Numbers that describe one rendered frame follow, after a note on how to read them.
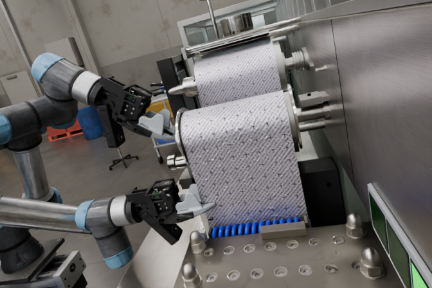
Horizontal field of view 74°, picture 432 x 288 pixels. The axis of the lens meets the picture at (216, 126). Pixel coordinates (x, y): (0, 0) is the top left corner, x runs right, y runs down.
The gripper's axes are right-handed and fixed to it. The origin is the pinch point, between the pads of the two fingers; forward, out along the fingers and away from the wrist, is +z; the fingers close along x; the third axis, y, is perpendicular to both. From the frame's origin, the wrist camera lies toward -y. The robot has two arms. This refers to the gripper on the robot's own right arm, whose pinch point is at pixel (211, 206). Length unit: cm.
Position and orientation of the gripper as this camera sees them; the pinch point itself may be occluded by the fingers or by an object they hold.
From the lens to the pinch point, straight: 71.3
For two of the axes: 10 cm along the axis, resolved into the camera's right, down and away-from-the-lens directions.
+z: 9.5, -1.9, -2.3
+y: -2.5, -9.3, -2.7
